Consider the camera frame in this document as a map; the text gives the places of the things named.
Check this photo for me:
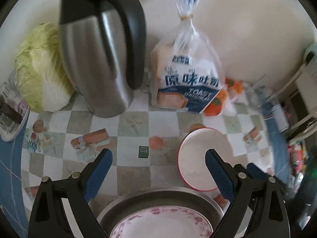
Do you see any red rimmed white bowl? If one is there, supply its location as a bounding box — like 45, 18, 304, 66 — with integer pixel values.
178, 127, 233, 192

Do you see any grey metal round pan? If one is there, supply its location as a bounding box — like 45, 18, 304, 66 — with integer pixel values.
97, 186, 224, 235

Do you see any orange snack packet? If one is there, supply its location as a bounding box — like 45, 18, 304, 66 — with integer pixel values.
226, 78, 244, 102
204, 89, 228, 116

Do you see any pink floral plate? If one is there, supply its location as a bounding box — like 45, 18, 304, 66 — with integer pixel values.
110, 206, 213, 238

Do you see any white floral tray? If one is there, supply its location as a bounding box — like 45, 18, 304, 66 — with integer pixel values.
1, 109, 30, 142

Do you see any checkered printed tablecloth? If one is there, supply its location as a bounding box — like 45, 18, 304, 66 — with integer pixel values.
0, 64, 293, 238

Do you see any toast bread bag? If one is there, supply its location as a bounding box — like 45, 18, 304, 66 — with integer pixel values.
150, 0, 225, 113

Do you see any napa cabbage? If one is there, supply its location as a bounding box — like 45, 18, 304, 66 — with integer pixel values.
15, 23, 74, 113

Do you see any glass teapot brown handle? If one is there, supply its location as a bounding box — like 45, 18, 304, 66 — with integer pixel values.
1, 70, 29, 130

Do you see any steel thermos jug black handle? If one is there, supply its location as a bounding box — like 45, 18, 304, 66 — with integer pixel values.
59, 0, 146, 118

